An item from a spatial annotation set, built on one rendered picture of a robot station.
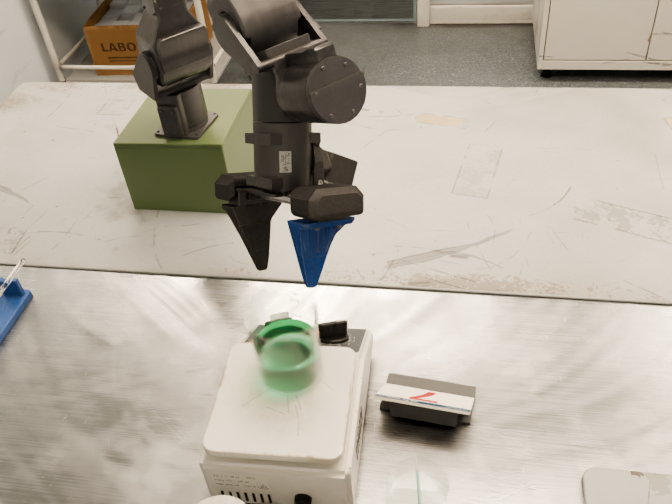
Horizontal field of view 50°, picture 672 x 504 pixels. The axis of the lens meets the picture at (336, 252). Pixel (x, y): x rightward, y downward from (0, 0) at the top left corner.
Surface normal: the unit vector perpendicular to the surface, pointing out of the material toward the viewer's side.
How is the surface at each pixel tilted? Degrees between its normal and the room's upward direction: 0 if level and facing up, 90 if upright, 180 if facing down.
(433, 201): 0
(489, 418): 0
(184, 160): 90
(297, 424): 0
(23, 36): 90
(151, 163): 90
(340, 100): 68
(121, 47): 91
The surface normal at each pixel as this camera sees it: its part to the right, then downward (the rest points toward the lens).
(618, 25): -0.16, 0.66
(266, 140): -0.80, 0.13
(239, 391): -0.07, -0.75
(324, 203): 0.60, 0.16
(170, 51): 0.61, 0.64
